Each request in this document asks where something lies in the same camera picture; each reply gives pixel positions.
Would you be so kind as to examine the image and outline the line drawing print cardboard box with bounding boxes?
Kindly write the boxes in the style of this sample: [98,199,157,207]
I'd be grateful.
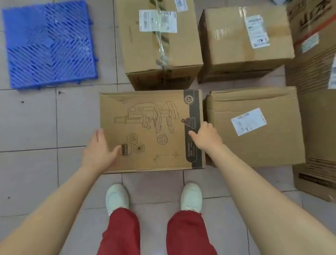
[98,89,206,174]

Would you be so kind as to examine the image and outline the pen scribbled cardboard box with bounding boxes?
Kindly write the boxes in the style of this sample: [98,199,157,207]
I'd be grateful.
[197,5,295,84]

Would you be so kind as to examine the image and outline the white shoe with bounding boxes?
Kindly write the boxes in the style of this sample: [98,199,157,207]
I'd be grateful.
[180,182,203,214]
[105,183,130,217]

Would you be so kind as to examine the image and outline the clear taped cardboard box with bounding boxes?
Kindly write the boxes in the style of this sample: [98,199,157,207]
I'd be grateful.
[115,0,204,92]

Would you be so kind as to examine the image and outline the white right shoe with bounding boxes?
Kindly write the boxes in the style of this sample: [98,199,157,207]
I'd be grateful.
[180,182,203,214]

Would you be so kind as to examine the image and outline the blue plastic floor grid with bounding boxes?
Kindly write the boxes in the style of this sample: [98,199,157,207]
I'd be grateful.
[1,0,99,91]

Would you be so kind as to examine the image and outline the person's left forearm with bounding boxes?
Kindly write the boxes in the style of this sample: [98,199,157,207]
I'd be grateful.
[0,164,103,255]

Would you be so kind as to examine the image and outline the person's right hand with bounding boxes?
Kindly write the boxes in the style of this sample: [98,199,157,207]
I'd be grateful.
[188,121,224,159]

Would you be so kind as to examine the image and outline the tall red striped cardboard box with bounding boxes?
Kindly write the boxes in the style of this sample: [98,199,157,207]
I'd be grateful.
[285,0,336,203]

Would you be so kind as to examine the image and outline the person's left hand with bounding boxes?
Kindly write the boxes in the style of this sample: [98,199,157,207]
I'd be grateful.
[81,128,122,174]

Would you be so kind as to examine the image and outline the white left shoe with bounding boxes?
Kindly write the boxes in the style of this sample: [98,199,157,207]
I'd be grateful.
[105,183,130,217]

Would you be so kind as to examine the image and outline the red trousers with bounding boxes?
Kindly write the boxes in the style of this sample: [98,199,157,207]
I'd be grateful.
[97,209,218,255]

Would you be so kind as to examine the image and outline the plain cardboard box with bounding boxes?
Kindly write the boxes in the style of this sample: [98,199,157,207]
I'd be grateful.
[204,86,306,168]

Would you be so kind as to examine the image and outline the person's right forearm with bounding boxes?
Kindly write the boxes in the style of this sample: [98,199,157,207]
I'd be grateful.
[206,143,336,255]

